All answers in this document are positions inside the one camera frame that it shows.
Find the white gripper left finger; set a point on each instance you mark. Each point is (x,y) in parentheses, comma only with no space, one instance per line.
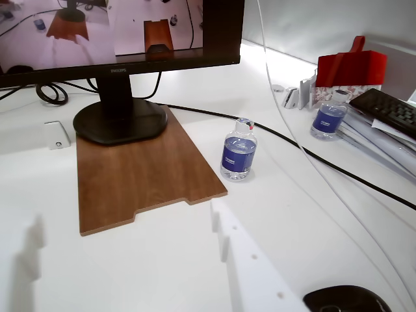
(13,260)

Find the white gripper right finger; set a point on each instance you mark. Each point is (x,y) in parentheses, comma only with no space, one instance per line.
(253,279)

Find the blue label water bottle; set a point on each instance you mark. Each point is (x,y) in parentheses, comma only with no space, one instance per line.
(237,156)
(328,120)

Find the black computer mouse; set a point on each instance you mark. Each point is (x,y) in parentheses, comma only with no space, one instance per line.
(344,300)

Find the brown wooden board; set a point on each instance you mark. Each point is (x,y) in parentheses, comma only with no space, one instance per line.
(136,182)

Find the black monitor stand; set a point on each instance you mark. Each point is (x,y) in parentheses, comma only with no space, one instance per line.
(120,126)

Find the small white gadget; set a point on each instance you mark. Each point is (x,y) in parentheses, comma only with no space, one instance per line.
(291,97)

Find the stack of white papers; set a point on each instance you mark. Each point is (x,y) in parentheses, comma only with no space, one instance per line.
(383,143)

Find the white upright stand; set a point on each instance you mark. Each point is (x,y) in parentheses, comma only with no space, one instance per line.
(305,94)

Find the black keyboard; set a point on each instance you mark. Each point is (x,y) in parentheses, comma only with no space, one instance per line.
(386,110)

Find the red patterned gift bag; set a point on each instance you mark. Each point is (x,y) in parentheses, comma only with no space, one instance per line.
(351,68)

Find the black monitor screen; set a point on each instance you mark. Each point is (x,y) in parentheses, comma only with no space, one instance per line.
(97,32)

